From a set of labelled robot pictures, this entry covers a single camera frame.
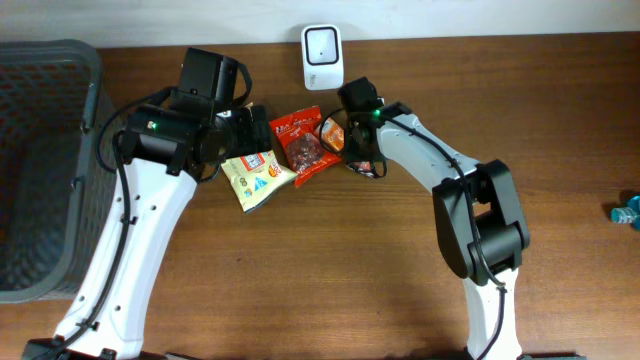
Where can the black red snack packet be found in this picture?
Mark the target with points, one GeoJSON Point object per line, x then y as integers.
{"type": "Point", "coordinates": [364, 168]}

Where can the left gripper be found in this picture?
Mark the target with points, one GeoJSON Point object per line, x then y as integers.
{"type": "Point", "coordinates": [248, 139]}

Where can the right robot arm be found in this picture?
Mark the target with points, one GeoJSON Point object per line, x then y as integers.
{"type": "Point", "coordinates": [480, 224]}

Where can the red snack bag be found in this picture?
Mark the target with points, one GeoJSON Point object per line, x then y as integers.
{"type": "Point", "coordinates": [296, 134]}

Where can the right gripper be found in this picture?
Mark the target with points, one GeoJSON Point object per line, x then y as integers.
{"type": "Point", "coordinates": [353, 151]}

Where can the grey plastic mesh basket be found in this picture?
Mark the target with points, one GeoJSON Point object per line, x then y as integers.
{"type": "Point", "coordinates": [55, 196]}

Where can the blue mouthwash bottle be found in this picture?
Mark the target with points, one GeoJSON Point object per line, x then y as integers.
{"type": "Point", "coordinates": [628, 214]}

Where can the yellow snack bag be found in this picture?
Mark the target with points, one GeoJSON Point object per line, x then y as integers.
{"type": "Point", "coordinates": [252, 167]}

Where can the small orange snack packet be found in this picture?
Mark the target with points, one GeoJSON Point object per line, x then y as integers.
{"type": "Point", "coordinates": [331, 134]}

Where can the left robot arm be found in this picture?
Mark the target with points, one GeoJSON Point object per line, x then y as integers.
{"type": "Point", "coordinates": [161, 154]}

